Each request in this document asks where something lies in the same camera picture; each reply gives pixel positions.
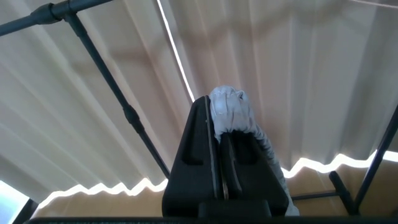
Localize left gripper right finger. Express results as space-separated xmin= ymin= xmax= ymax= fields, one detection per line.
xmin=219 ymin=129 xmax=290 ymax=217

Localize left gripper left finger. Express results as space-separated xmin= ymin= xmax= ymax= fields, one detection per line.
xmin=161 ymin=95 xmax=223 ymax=218

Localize pale grey shorts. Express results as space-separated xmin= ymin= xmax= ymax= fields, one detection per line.
xmin=208 ymin=85 xmax=301 ymax=217

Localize black clothes rack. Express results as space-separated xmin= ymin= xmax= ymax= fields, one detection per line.
xmin=0 ymin=0 xmax=398 ymax=216

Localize window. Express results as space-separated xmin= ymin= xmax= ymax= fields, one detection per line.
xmin=0 ymin=180 xmax=40 ymax=224

